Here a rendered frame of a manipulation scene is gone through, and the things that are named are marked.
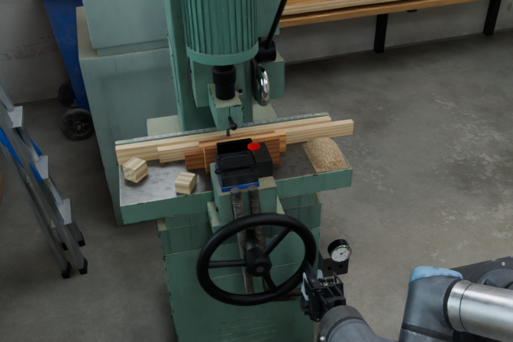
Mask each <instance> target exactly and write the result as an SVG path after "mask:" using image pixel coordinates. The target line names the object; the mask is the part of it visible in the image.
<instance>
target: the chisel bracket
mask: <svg viewBox="0 0 513 342"><path fill-rule="evenodd" d="M208 100H209V106H210V109H211V113H212V116H213V118H214V121H215V125H216V128H217V130H218V131H223V130H229V129H230V122H229V120H228V117H232V119H233V121H234V123H236V124H237V128H240V127H243V126H244V116H243V109H244V107H243V105H242V103H241V100H240V98H239V95H238V94H237V90H236V89H235V97H234V98H232V99H229V100H220V99H218V98H216V95H215V84H214V83H211V84H208Z"/></svg>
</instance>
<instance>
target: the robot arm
mask: <svg viewBox="0 0 513 342"><path fill-rule="evenodd" d="M333 273H334V278H332V277H331V278H327V279H326V280H325V278H324V277H323V274H322V271H320V270H318V277H316V276H313V277H309V278H308V280H307V278H306V275H305V273H303V284H302V290H301V295H302V296H301V299H300V301H299V302H300V309H301V310H302V311H303V312H304V313H305V315H308V316H309V317H310V320H312V321H315V322H320V324H319V333H318V339H317V342H451V341H452V336H453V330H455V331H465V332H469V333H471V334H477V335H479V336H482V337H483V338H484V339H485V340H486V341H487V342H513V270H512V269H494V270H492V271H489V272H487V273H486V274H484V275H483V276H482V277H481V278H480V279H479V280H478V281H477V282H476V283H474V282H470V281H467V280H463V277H462V275H461V274H460V273H458V272H456V271H453V270H450V269H444V268H437V267H432V266H418V267H416V268H414V270H413V271H412V274H411V280H410V282H409V283H408V286H409V288H408V296H407V300H406V304H405V312H404V316H403V320H402V328H401V330H400V334H399V339H398V341H396V340H392V339H388V338H385V337H380V336H378V335H376V334H375V333H374V332H373V330H372V329H371V327H370V326H369V325H368V324H367V323H366V321H365V320H364V318H363V316H362V315H361V314H360V313H359V312H358V311H357V310H356V309H355V308H354V307H352V306H349V305H346V299H345V297H344V284H343V282H342V281H341V280H340V278H339V277H338V276H337V274H336V273H335V272H333ZM337 279H338V280H339V283H337ZM334 282H335V284H334Z"/></svg>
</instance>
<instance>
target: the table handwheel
mask: <svg viewBox="0 0 513 342"><path fill-rule="evenodd" d="M263 225H275V226H280V227H284V228H283V229H282V230H281V231H280V232H279V234H278V235H277V236H276V237H275V238H274V239H273V240H272V241H271V242H270V244H269V245H268V246H267V247H266V248H263V247H261V246H260V242H259V241H258V240H257V238H256V237H255V233H254V228H252V229H248V228H251V227H257V226H263ZM246 229H248V230H246ZM243 230H246V232H247V242H246V244H245V248H246V251H247V252H246V253H245V254H244V258H243V259H239V260H219V261H210V259H211V256H212V254H213V253H214V252H215V250H216V249H217V248H218V247H219V246H220V245H221V244H222V243H223V242H224V241H225V240H227V239H228V238H229V237H231V236H232V235H234V234H236V233H238V232H240V231H243ZM290 231H294V232H295V233H297V235H299V236H300V238H301V239H302V240H303V242H304V245H305V256H304V260H308V261H309V263H310V264H311V266H312V267H313V265H314V264H315V260H316V255H317V245H316V241H315V238H314V235H313V234H312V232H311V231H310V230H309V228H308V227H307V226H306V225H305V224H303V223H302V222H301V221H300V220H298V219H296V218H294V217H291V216H288V215H284V214H279V213H258V214H253V215H247V216H244V217H242V218H238V219H236V220H234V221H232V222H230V223H228V224H226V225H225V226H223V227H221V228H220V229H219V230H217V231H216V232H215V233H214V234H212V235H211V236H210V238H209V239H208V240H207V241H206V242H205V244H204V246H203V247H202V249H201V251H200V253H199V255H198V259H197V263H196V275H197V278H198V282H199V284H200V286H201V287H202V288H203V289H204V291H205V292H206V293H207V294H208V295H210V296H211V297H212V298H214V299H215V300H217V301H220V302H223V303H225V304H228V305H236V306H252V305H261V304H264V303H267V302H271V301H274V300H276V299H278V298H281V297H283V296H284V295H286V294H288V293H290V292H291V291H292V290H294V289H295V288H296V287H298V286H299V285H300V284H301V283H302V282H303V273H304V271H303V267H302V264H301V266H300V267H299V268H298V270H297V271H296V272H295V274H294V275H293V276H291V277H290V278H289V279H288V280H286V281H285V282H284V283H282V284H281V285H279V286H276V285H275V283H274V282H273V280H272V279H271V277H270V275H269V273H268V272H269V271H270V270H271V268H272V263H271V260H270V258H269V255H270V254H271V252H272V251H273V250H274V249H275V248H276V246H277V245H278V244H279V243H280V242H281V241H282V240H283V239H284V238H285V236H286V235H287V234H288V233H289V232H290ZM238 266H245V267H246V269H247V272H248V274H249V275H251V276H255V277H260V276H262V277H263V278H264V279H265V281H266V283H267V285H268V286H269V288H270V290H267V291H265V292H260V293H255V294H248V295H241V294H234V293H230V292H226V291H224V290H222V289H220V288H218V287H217V286H216V285H215V284H214V283H213V282H212V281H211V278H210V276H209V274H208V269H213V268H222V267H238Z"/></svg>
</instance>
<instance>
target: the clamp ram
mask: <svg viewBox="0 0 513 342"><path fill-rule="evenodd" d="M250 143H252V140H251V138H246V139H240V140H230V141H225V142H219V143H216V145H217V155H218V154H225V153H234V152H240V151H245V150H249V149H248V148H247V145H248V144H250Z"/></svg>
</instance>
